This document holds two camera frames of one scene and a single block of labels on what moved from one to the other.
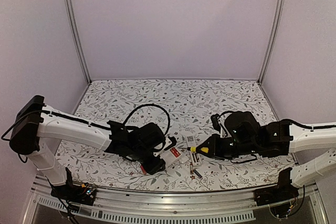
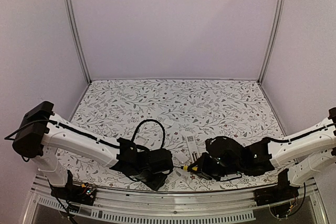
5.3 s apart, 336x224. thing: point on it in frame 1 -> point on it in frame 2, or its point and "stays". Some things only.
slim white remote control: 195,158 stays
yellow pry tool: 192,149 -> 185,168
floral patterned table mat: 188,107 stays
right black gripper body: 226,151 -> 213,170
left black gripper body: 151,169 -> 154,185
